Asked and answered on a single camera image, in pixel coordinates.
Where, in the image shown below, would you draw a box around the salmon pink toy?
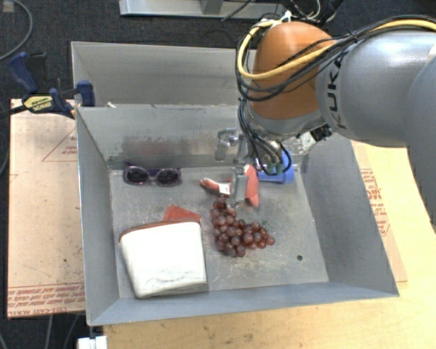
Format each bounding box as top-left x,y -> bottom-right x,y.
199,164 -> 260,208

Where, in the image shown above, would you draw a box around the purple sunglasses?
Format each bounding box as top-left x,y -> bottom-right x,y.
122,163 -> 183,188

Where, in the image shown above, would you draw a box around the black cylinder on white bracket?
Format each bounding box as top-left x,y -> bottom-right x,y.
299,123 -> 332,156

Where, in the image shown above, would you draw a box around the brown cardboard board, red print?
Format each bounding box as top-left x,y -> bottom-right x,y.
7,98 -> 409,320

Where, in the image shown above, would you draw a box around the white pouch with brown edge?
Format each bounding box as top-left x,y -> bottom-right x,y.
118,220 -> 209,300

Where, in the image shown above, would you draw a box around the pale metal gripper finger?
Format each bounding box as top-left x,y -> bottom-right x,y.
227,165 -> 251,209
214,128 -> 241,161

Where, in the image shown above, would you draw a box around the blue cup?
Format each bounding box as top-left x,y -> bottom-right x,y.
257,148 -> 296,185

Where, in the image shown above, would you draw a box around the red grape bunch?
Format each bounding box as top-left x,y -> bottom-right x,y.
209,193 -> 276,259

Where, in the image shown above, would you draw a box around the grey metal bin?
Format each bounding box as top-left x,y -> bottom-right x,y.
70,41 -> 400,327

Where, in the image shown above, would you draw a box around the red-orange flat piece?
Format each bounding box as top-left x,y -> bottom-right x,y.
163,204 -> 202,225

